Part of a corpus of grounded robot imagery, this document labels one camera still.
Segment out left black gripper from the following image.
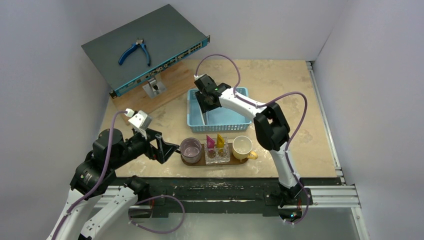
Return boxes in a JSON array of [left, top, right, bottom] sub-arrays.
[[111, 125, 179, 169]]

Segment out light blue plastic basket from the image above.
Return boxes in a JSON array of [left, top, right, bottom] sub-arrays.
[[186, 88, 252, 133]]

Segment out purple translucent cup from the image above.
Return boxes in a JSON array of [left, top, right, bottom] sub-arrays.
[[179, 137, 202, 164]]

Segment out dark wooden oval tray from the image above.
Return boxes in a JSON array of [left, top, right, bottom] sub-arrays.
[[181, 143, 249, 167]]

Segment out yellow toothpaste tube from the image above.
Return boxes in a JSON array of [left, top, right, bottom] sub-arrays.
[[216, 133, 226, 148]]

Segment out clear glass toothbrush holder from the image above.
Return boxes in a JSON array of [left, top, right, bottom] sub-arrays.
[[203, 137, 231, 166]]

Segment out yellow mug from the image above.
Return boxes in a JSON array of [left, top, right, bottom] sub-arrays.
[[232, 135, 259, 160]]

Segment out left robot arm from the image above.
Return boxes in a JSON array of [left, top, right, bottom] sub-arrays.
[[47, 128, 179, 240]]

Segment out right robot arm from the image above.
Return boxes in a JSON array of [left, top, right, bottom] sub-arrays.
[[194, 74, 305, 207]]

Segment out wooden base board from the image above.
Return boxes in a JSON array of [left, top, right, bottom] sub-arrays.
[[110, 59, 198, 114]]

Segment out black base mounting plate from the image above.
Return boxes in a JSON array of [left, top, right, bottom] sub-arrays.
[[95, 177, 342, 218]]

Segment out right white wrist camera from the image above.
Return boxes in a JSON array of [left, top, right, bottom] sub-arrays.
[[194, 74, 206, 81]]

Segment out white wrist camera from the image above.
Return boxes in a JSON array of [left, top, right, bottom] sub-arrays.
[[128, 110, 153, 140], [194, 74, 206, 81]]

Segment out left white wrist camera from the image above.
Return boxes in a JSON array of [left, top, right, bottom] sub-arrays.
[[128, 110, 153, 140]]

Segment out metal stand bracket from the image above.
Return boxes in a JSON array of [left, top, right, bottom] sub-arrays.
[[142, 74, 167, 99]]

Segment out lower purple base cable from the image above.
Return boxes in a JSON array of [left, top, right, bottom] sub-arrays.
[[127, 194, 185, 235]]

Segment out grey network switch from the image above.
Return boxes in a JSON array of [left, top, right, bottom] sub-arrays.
[[81, 4, 211, 99]]

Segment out blue handled pliers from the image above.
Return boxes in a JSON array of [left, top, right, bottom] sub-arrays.
[[118, 38, 152, 67]]

